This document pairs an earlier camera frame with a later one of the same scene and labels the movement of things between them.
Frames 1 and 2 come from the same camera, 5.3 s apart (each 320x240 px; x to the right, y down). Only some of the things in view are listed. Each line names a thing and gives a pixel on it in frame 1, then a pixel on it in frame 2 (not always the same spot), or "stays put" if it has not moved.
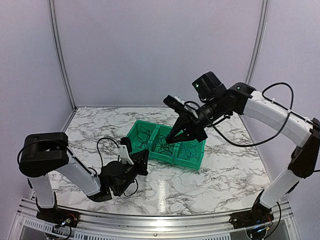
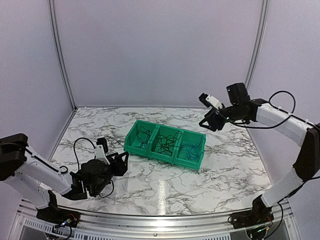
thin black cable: x=160 y=145 stays put
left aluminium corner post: x=54 y=16 stays put
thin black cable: x=143 y=135 stays put
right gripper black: x=194 y=129 -> x=213 y=120
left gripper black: x=142 y=166 -> x=120 y=168
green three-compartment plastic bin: x=145 y=135 stays put
